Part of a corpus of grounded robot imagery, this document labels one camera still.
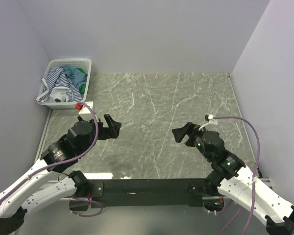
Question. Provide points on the teal tank top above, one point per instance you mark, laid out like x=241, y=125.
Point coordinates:
x=73, y=74

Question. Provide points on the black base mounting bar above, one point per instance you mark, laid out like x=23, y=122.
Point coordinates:
x=153, y=192

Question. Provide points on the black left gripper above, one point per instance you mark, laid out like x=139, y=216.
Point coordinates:
x=112, y=131

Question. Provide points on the blue white striped tank top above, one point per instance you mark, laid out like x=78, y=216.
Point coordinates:
x=57, y=88

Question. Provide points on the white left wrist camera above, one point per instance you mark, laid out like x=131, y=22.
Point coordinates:
x=84, y=112

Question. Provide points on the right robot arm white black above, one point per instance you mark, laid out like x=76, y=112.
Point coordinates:
x=234, y=179

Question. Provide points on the green tank top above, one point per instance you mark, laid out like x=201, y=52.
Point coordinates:
x=83, y=82

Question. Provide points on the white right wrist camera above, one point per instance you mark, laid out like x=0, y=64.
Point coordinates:
x=209, y=120

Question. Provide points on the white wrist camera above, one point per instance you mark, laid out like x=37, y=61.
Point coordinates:
x=209, y=120
x=84, y=112

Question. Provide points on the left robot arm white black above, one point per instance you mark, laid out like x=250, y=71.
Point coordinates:
x=24, y=197

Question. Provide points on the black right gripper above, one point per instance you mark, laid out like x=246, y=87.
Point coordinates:
x=179, y=133

